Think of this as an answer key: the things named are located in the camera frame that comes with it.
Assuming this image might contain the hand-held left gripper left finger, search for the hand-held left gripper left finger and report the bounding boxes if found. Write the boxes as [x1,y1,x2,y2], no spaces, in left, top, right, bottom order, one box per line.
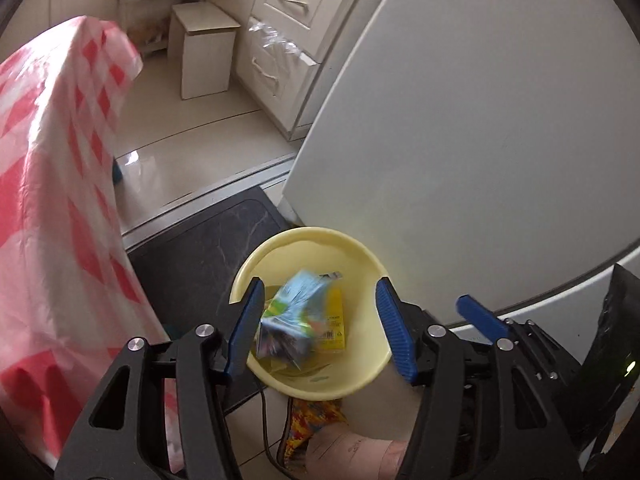
[54,276,267,480]

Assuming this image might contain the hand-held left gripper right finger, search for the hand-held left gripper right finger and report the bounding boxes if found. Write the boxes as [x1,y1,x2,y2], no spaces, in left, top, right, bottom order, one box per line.
[376,276,583,480]

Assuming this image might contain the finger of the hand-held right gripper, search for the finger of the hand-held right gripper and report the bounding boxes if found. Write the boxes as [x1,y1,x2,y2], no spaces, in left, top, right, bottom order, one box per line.
[456,294,582,387]

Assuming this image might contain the blue-grey drink carton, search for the blue-grey drink carton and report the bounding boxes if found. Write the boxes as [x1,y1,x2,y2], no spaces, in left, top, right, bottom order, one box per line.
[256,270,346,362]

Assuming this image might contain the yellow plastic bin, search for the yellow plastic bin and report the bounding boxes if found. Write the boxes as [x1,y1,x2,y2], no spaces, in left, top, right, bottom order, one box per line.
[229,226,394,402]

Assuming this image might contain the patterned slipper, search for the patterned slipper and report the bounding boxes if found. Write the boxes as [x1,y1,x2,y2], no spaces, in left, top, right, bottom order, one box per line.
[281,399,352,467]

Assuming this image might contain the white refrigerator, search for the white refrigerator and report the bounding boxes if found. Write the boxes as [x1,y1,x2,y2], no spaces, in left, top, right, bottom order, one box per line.
[278,0,640,334]

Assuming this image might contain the red checkered plastic tablecloth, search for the red checkered plastic tablecloth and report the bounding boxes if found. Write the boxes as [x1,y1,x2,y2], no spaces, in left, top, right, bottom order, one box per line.
[0,16,182,472]

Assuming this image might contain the white drawer cabinet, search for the white drawer cabinet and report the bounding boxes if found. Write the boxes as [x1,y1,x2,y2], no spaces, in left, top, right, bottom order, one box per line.
[234,0,367,144]

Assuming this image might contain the white step stool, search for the white step stool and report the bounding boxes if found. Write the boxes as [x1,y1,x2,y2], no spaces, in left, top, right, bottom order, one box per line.
[167,2,242,101]

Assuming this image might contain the black cable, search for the black cable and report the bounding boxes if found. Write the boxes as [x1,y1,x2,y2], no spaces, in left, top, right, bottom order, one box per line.
[256,387,292,480]

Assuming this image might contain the plastic bag on drawer handle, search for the plastic bag on drawer handle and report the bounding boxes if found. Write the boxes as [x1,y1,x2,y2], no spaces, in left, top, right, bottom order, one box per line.
[246,16,319,67]

